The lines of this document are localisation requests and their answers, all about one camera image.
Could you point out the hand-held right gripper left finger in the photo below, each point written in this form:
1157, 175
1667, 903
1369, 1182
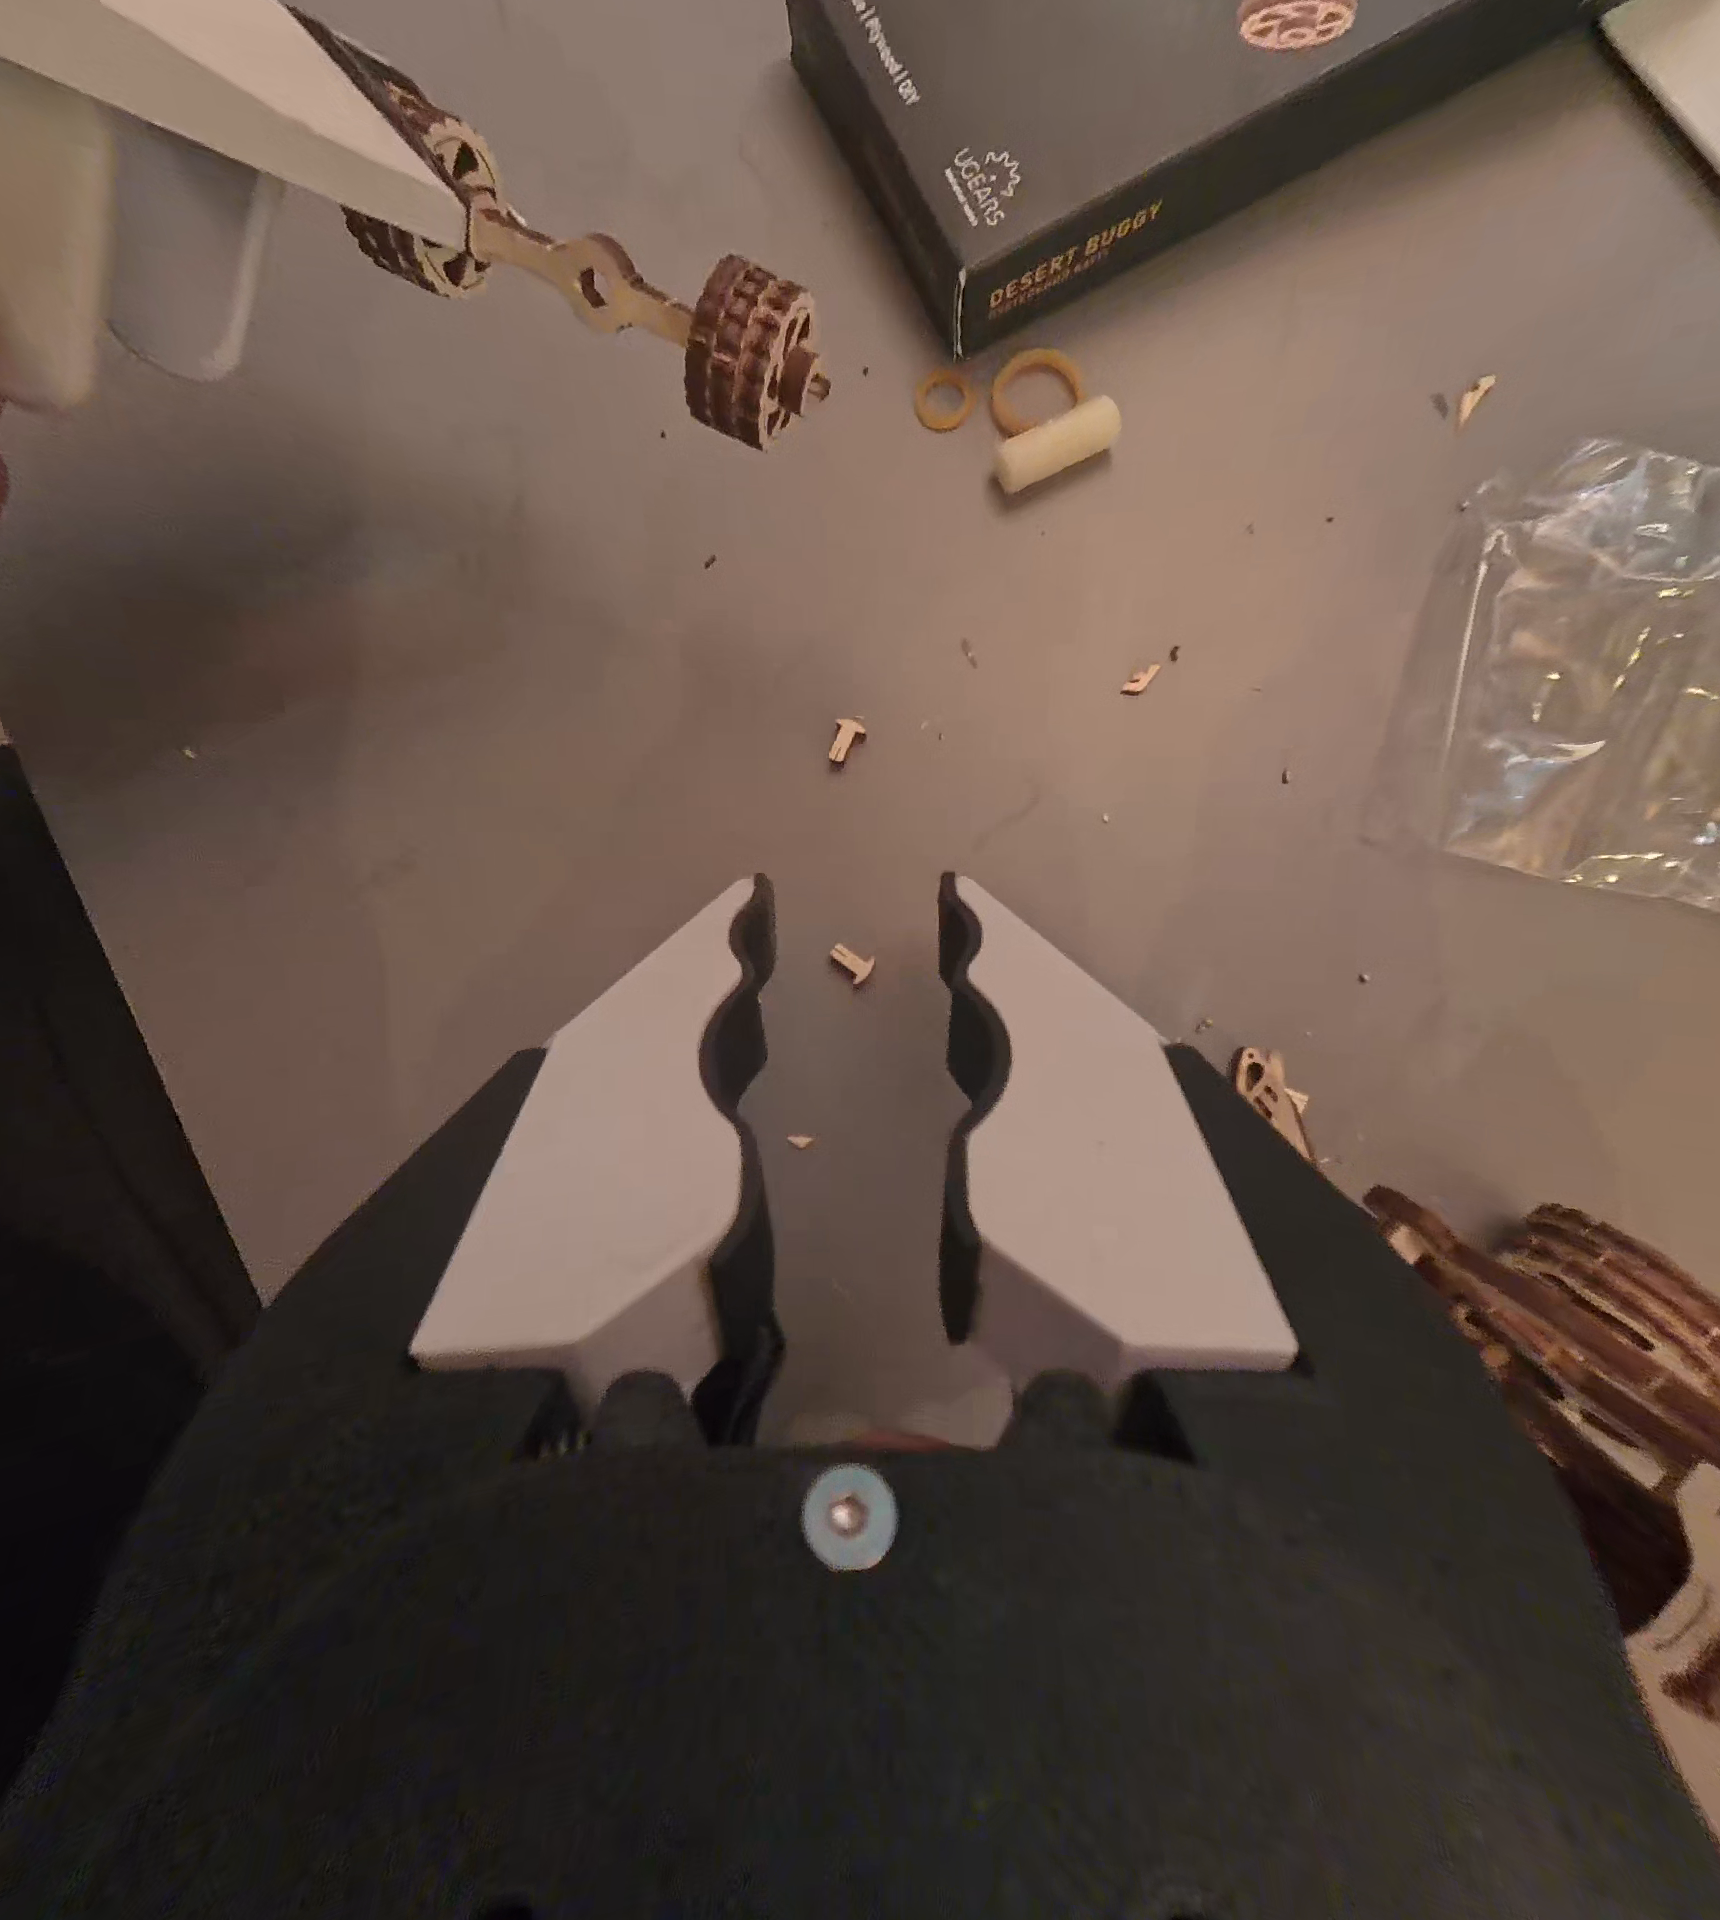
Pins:
591, 1200

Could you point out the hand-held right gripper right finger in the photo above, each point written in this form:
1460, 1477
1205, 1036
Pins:
1115, 1200

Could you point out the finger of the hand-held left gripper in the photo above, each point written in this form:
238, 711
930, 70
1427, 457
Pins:
275, 104

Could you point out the small wooden T pin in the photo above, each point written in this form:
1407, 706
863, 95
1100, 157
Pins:
845, 741
851, 964

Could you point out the wooden buggy model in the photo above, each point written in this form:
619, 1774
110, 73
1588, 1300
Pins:
1624, 1305

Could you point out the wooden wheel axle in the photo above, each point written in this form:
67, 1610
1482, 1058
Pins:
754, 352

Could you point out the black model box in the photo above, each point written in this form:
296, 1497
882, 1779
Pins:
1100, 135

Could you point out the wooden chip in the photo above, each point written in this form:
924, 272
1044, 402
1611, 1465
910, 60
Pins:
1472, 398
1141, 678

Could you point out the small rubber band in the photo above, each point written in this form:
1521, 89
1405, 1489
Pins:
923, 402

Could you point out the clear plastic bag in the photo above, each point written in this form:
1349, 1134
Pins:
1624, 674

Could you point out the white wax cylinder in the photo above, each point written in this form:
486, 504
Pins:
1062, 447

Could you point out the large rubber band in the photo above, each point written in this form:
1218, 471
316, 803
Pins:
1000, 393

